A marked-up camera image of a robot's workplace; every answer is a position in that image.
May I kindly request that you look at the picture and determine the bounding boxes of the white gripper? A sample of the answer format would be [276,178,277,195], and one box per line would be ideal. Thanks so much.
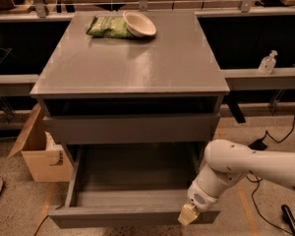
[178,181,217,226]

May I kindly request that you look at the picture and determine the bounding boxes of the grey drawer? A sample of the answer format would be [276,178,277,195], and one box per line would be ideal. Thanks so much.
[43,113,220,145]
[48,143,221,230]

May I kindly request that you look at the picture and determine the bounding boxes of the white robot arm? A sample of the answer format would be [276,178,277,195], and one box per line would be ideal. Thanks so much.
[178,140,295,225]

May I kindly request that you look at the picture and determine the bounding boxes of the grey top drawer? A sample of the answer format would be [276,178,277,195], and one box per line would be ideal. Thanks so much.
[43,113,220,145]

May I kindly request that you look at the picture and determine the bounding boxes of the grey drawer cabinet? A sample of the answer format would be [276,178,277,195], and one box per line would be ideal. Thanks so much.
[30,11,229,158]

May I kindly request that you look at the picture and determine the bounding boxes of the black power adapter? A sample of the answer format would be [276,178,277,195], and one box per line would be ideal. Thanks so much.
[249,139,267,150]

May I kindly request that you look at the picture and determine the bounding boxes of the black handheld device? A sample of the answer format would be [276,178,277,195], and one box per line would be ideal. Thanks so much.
[281,205,295,236]

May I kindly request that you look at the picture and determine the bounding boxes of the cardboard box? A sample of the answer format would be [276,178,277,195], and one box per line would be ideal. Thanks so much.
[8,104,73,182]

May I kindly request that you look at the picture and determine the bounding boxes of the clear sanitizer pump bottle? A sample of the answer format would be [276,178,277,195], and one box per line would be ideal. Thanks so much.
[258,50,277,75]

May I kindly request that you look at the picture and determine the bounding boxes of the white bowl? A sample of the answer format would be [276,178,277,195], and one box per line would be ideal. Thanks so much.
[123,11,156,37]

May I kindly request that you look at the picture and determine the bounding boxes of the green chip bag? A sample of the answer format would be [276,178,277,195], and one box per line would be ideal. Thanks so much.
[86,16,134,38]

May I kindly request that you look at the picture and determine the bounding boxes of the black cable under cabinet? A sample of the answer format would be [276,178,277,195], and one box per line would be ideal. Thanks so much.
[32,204,65,236]

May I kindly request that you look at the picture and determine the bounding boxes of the black floor cable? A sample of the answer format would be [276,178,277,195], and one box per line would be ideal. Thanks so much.
[244,102,295,236]

